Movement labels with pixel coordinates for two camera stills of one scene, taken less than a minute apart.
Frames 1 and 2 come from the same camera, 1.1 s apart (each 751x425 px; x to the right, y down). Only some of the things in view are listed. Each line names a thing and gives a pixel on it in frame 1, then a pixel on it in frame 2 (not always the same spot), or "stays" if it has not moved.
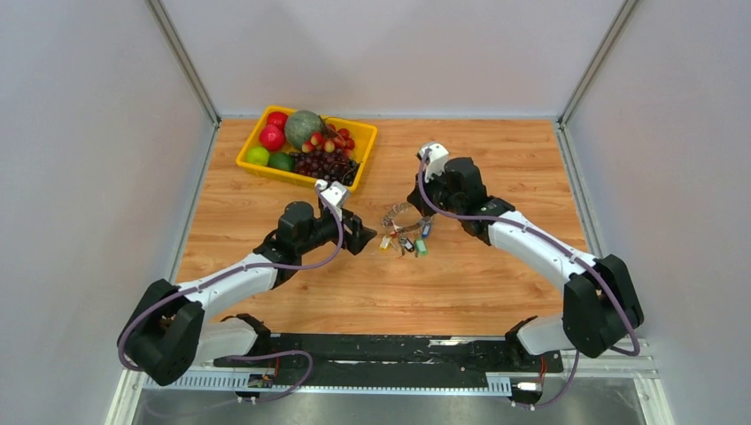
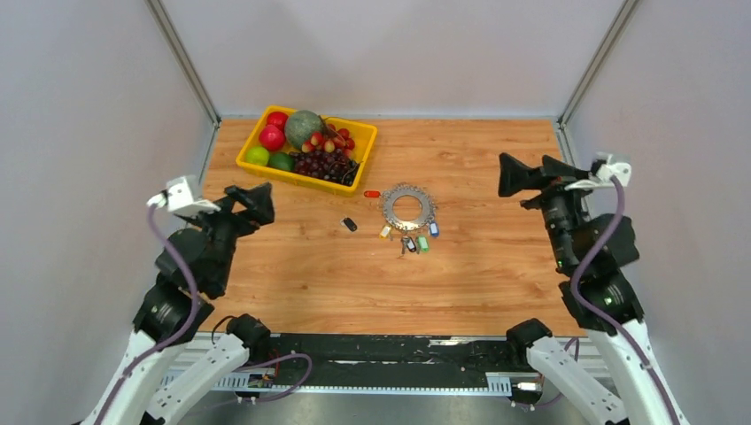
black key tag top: [408, 245] stays
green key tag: [421, 247] stays
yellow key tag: [385, 243] to [385, 231]
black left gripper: [360, 235] to [259, 200]
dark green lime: [282, 160] stays
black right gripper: [418, 198] to [513, 175]
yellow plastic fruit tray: [364, 136] stays
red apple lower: [271, 137] stays
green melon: [300, 126] stays
